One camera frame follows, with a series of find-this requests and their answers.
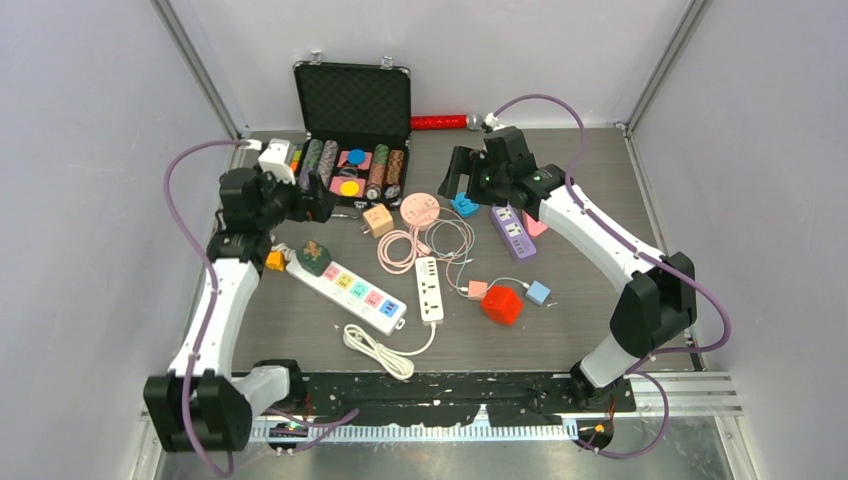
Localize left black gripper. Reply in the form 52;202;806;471
256;165;338;231

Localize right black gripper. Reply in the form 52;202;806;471
439;146;510;209

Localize dark green cube socket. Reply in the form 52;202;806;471
296;240;332;277

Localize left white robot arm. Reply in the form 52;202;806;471
143;167;338;453

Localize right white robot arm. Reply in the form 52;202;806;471
438;127;697;411

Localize blue plug adapter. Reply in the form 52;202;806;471
450;192;480;219

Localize yellow plug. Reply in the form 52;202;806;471
265;250;287;272

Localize red glitter microphone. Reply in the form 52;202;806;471
410;112;483;131

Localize orange toy block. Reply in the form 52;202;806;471
289;150;302;173

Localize tan cube socket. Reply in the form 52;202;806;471
362;204;394;239

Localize round pink socket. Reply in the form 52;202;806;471
399;192;441;230

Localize purple power strip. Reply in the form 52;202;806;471
490;205;537;262

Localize black poker chip case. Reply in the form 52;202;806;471
293;53;411;210

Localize pink power strip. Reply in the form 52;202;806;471
522;212;548;239

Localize long white colourful power strip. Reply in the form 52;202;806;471
271;243;407;336

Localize pink small charger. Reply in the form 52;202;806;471
466;280;489;301

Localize red cube socket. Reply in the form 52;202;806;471
480;286;524;326

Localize small white power strip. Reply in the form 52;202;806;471
414;256;444;325

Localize light blue charger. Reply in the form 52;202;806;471
525;281;551;306

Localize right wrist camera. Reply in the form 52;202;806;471
481;113;505;134

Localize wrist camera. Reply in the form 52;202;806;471
258;139;296;185
481;113;505;134

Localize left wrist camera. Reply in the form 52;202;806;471
258;139;296;185

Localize pink coiled cable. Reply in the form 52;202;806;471
374;218;476;276

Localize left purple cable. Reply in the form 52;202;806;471
162;137;360;480

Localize purple cable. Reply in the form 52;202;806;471
490;93;733;461
162;137;360;480

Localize white bundled power cord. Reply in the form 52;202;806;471
341;321;439;382

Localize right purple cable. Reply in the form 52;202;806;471
490;93;733;461

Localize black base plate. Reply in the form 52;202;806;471
264;372;636;427

